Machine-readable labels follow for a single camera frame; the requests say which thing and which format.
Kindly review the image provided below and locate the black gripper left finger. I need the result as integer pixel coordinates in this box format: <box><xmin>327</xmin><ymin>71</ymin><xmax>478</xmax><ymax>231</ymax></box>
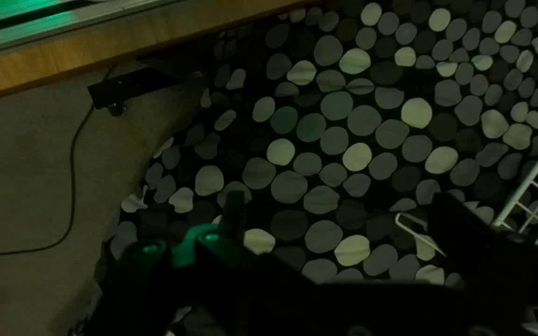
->
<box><xmin>219</xmin><ymin>188</ymin><xmax>250</xmax><ymax>250</ymax></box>

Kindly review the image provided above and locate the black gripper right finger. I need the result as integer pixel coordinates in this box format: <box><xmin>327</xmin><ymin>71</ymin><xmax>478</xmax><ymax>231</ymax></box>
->
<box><xmin>428</xmin><ymin>190</ymin><xmax>536</xmax><ymax>298</ymax></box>

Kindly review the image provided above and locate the black pebble pattern bedspread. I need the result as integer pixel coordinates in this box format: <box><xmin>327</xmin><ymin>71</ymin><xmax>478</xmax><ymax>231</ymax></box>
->
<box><xmin>97</xmin><ymin>0</ymin><xmax>538</xmax><ymax>336</ymax></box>

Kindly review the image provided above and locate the black flat device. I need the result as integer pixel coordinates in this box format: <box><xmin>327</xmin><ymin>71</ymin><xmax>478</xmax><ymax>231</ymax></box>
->
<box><xmin>86</xmin><ymin>65</ymin><xmax>179</xmax><ymax>117</ymax></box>

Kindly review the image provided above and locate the white wire shelf rack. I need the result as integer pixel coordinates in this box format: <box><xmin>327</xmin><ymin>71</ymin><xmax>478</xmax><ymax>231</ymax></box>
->
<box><xmin>491</xmin><ymin>119</ymin><xmax>538</xmax><ymax>252</ymax></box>

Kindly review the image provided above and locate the thin black cable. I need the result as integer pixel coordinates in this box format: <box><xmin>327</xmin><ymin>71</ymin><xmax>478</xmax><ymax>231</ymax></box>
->
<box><xmin>0</xmin><ymin>100</ymin><xmax>101</xmax><ymax>257</ymax></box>

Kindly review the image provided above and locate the wooden bunk bed frame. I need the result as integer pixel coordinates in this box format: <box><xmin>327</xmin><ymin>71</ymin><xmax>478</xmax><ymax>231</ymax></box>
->
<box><xmin>0</xmin><ymin>0</ymin><xmax>321</xmax><ymax>104</ymax></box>

